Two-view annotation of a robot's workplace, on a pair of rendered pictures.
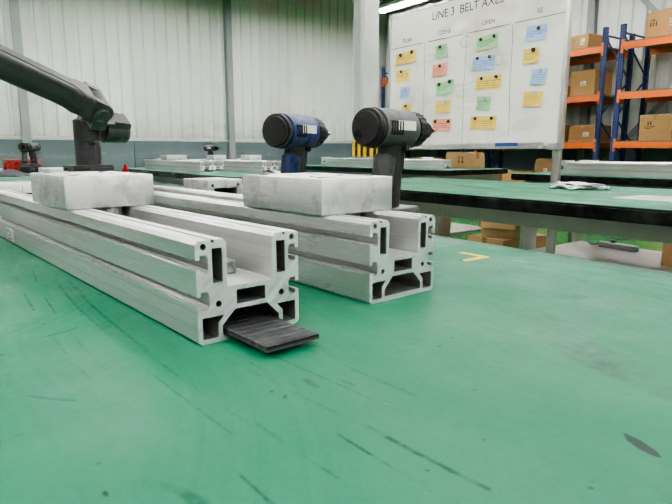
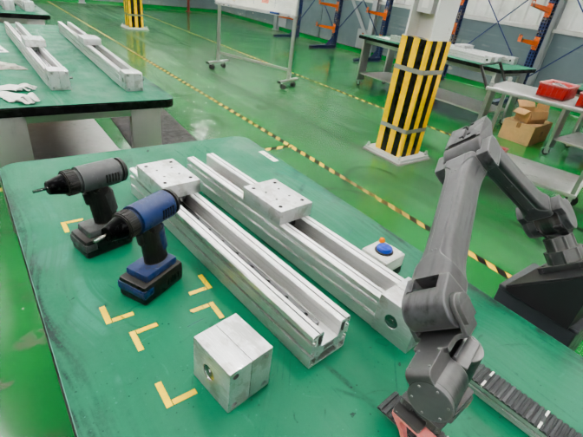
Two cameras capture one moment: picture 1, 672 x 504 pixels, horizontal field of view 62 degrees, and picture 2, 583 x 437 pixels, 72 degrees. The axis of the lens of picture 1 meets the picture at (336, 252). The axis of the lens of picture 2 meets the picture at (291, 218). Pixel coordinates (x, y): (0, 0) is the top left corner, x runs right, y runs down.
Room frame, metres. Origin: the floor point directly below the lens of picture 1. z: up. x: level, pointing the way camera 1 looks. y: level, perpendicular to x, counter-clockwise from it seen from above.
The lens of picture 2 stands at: (1.73, 0.31, 1.40)
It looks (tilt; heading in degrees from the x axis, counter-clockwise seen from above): 30 degrees down; 176
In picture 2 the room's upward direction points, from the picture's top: 8 degrees clockwise
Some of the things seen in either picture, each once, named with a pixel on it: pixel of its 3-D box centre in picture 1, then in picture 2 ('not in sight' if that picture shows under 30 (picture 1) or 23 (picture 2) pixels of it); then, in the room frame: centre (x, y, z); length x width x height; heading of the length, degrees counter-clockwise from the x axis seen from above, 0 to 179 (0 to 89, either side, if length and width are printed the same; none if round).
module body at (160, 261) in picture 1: (94, 233); (274, 219); (0.76, 0.33, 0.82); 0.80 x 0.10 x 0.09; 41
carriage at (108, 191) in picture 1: (91, 198); (276, 205); (0.76, 0.33, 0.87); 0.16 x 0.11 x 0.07; 41
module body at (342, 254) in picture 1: (217, 222); (215, 239); (0.89, 0.19, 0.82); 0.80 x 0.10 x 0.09; 41
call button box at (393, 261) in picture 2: not in sight; (379, 260); (0.90, 0.61, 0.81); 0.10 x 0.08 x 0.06; 131
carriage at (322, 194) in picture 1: (314, 202); (168, 182); (0.70, 0.03, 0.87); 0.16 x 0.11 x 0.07; 41
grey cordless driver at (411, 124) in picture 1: (400, 179); (86, 210); (0.91, -0.11, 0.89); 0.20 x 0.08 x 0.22; 140
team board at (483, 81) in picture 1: (465, 145); not in sight; (3.91, -0.89, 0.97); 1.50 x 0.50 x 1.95; 36
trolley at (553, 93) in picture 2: not in sight; (529, 139); (-1.49, 2.43, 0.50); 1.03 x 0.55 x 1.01; 48
